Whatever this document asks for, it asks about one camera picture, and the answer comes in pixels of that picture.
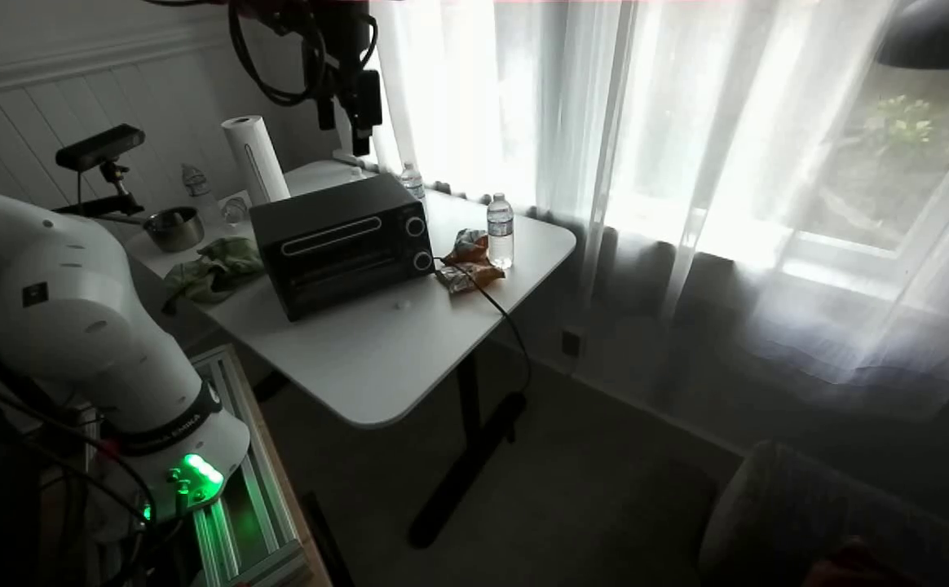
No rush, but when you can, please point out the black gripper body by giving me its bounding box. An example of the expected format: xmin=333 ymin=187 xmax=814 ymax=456
xmin=306 ymin=0 xmax=383 ymax=157

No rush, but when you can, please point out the black mini oven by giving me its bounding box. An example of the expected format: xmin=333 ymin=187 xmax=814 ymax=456
xmin=250 ymin=176 xmax=435 ymax=318

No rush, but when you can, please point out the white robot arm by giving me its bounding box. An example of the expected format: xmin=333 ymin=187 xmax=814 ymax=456
xmin=0 ymin=0 xmax=383 ymax=521

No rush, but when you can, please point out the clear water bottle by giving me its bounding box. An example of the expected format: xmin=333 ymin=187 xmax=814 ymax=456
xmin=402 ymin=162 xmax=427 ymax=203
xmin=486 ymin=196 xmax=515 ymax=269

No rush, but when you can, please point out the white paper towel roll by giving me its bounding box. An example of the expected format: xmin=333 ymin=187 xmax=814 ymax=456
xmin=222 ymin=115 xmax=291 ymax=205

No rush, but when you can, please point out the white mug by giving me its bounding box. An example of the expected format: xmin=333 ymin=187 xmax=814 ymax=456
xmin=219 ymin=192 xmax=250 ymax=231

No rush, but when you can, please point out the metal bowl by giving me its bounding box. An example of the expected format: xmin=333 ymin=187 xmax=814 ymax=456
xmin=145 ymin=205 xmax=202 ymax=250

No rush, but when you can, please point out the green cloth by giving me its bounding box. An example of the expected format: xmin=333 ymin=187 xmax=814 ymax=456
xmin=165 ymin=237 xmax=264 ymax=305

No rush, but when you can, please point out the snack packet pile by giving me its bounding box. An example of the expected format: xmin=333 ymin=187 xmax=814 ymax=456
xmin=437 ymin=229 xmax=506 ymax=296

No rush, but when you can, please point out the black table leg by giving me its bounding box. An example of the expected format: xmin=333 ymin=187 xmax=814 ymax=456
xmin=408 ymin=355 xmax=529 ymax=549

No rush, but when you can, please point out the white sheer curtain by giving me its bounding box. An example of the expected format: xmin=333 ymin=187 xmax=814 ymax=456
xmin=371 ymin=0 xmax=949 ymax=419

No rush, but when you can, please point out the black lamp shade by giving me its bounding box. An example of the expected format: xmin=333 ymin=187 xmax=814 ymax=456
xmin=877 ymin=0 xmax=949 ymax=67

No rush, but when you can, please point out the grey armchair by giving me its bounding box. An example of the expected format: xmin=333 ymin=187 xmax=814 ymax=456
xmin=699 ymin=439 xmax=949 ymax=587

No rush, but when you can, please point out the black power cable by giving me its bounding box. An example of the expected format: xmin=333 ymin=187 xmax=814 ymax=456
xmin=461 ymin=259 xmax=537 ymax=438

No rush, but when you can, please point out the black camera on stand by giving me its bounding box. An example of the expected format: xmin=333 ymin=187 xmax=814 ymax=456
xmin=55 ymin=125 xmax=147 ymax=218

